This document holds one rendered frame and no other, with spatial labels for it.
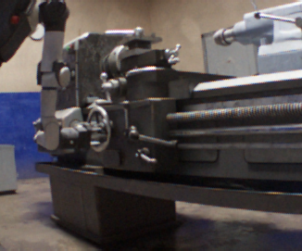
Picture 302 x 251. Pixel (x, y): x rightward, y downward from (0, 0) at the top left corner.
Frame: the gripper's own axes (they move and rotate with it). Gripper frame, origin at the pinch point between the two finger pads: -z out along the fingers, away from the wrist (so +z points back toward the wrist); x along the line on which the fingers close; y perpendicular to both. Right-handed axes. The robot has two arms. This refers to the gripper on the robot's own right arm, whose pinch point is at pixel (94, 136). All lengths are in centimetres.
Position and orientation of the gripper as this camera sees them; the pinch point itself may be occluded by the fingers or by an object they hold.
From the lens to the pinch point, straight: 158.5
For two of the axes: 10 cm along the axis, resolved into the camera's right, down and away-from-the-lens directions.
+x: -1.6, 9.5, 2.7
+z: -7.7, 0.5, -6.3
